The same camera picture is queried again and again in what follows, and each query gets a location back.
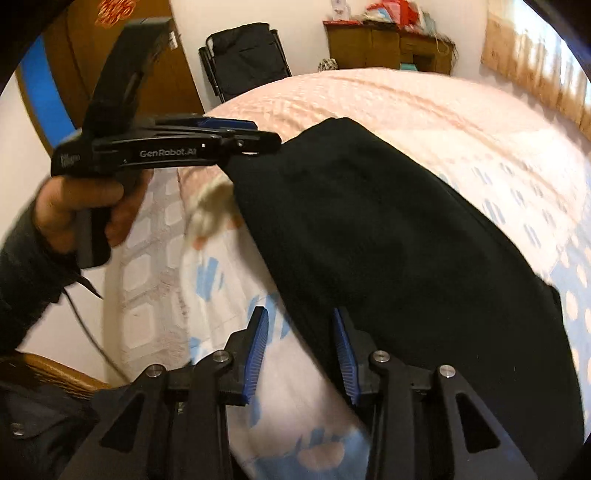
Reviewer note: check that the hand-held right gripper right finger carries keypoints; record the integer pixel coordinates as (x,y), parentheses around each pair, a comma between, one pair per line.
(344,362)

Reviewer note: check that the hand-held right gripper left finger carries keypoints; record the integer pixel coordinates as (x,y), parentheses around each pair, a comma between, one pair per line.
(256,353)

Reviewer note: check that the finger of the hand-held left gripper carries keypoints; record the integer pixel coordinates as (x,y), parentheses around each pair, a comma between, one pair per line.
(258,141)
(221,123)

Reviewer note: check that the black pants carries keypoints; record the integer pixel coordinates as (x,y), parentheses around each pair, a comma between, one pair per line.
(369,230)

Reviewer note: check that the person's left forearm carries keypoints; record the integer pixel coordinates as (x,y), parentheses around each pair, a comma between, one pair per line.
(23,286)

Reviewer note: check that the person's left hand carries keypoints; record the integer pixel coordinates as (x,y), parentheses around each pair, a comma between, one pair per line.
(57,203)

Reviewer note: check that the brown wooden door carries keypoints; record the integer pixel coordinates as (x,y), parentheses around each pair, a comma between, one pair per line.
(175,83)

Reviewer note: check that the black folding chair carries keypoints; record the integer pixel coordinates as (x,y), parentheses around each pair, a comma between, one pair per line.
(249,60)

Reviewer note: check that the red door decoration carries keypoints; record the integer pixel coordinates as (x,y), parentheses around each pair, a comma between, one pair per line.
(115,10)

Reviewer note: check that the blue board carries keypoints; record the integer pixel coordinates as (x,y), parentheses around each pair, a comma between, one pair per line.
(44,87)

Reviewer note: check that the patterned round object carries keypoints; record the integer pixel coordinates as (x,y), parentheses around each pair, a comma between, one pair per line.
(328,64)

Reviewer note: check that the brown wooden cabinet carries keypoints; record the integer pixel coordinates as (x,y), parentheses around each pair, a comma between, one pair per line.
(360,48)

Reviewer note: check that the white quilted mattress pad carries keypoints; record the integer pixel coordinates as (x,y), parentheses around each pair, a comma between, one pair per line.
(138,270)

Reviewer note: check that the pile of red bags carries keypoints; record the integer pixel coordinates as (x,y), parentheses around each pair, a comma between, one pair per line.
(397,11)

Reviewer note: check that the wicker chair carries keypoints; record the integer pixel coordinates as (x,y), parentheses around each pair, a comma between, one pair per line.
(55,374)

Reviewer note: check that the dark jacket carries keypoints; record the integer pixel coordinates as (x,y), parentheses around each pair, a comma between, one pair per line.
(41,443)

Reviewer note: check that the blue and pink printed bedsheet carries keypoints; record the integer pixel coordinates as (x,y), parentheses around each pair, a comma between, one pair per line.
(508,184)

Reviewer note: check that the beige patterned curtain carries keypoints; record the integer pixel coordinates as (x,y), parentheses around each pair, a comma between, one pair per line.
(521,50)

